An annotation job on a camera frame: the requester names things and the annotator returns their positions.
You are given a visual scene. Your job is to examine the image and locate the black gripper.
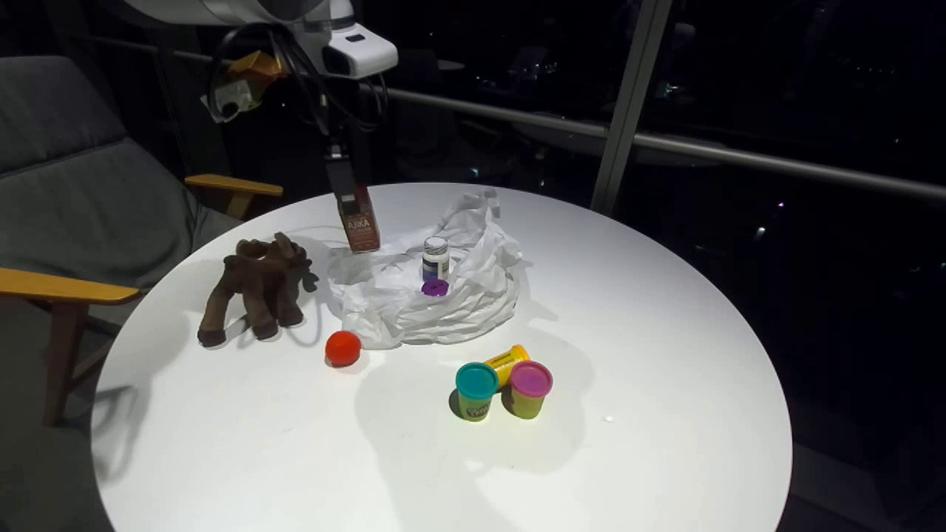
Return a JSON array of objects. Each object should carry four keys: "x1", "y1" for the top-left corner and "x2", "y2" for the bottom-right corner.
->
[{"x1": 311, "y1": 83, "x2": 371, "y2": 216}]

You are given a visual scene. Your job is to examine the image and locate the white pill bottle blue label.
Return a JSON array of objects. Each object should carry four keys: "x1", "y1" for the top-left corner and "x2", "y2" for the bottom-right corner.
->
[{"x1": 419, "y1": 234, "x2": 455, "y2": 284}]

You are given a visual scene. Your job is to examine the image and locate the white plastic bag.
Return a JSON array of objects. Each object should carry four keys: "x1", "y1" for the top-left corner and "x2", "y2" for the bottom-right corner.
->
[{"x1": 323, "y1": 185, "x2": 532, "y2": 352}]

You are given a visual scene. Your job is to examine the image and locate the brown plush toy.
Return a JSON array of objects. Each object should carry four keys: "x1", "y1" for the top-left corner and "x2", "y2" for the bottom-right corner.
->
[{"x1": 195, "y1": 231, "x2": 323, "y2": 352}]

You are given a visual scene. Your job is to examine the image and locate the yellow dough tub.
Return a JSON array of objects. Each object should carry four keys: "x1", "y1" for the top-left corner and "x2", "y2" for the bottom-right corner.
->
[{"x1": 486, "y1": 340, "x2": 532, "y2": 389}]

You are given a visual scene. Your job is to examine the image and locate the teal lid dough tub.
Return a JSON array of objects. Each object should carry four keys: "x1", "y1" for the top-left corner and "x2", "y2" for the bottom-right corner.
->
[{"x1": 449, "y1": 358, "x2": 504, "y2": 424}]

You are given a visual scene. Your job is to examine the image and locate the grey chair wooden armrests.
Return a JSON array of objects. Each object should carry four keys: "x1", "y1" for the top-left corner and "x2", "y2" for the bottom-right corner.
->
[{"x1": 0, "y1": 52, "x2": 289, "y2": 532}]

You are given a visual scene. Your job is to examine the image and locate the pink lid dough tub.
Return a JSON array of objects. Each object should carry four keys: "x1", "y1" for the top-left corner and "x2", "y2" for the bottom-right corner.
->
[{"x1": 504, "y1": 358, "x2": 555, "y2": 421}]

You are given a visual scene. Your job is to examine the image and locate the metal window railing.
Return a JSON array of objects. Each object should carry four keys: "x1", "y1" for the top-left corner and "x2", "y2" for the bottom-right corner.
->
[{"x1": 365, "y1": 73, "x2": 946, "y2": 206}]

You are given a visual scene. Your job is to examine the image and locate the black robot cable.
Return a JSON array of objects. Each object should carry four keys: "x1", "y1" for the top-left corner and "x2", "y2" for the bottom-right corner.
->
[{"x1": 263, "y1": 24, "x2": 344, "y2": 145}]

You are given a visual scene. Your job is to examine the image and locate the grey window post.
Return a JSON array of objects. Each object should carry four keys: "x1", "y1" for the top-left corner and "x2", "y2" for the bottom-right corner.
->
[{"x1": 589, "y1": 0, "x2": 681, "y2": 216}]

